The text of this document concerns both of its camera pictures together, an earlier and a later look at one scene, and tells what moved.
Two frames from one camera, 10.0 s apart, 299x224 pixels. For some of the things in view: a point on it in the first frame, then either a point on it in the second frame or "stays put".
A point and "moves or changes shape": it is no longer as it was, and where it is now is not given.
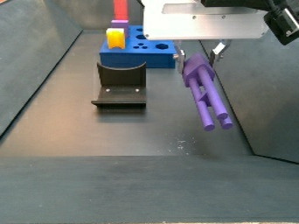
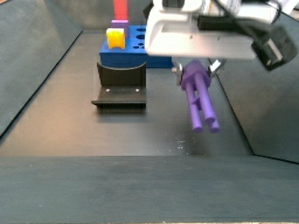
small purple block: (121, 24) stays put
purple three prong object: (198, 74) moves or changes shape
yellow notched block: (117, 38) stays put
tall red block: (121, 13) stays put
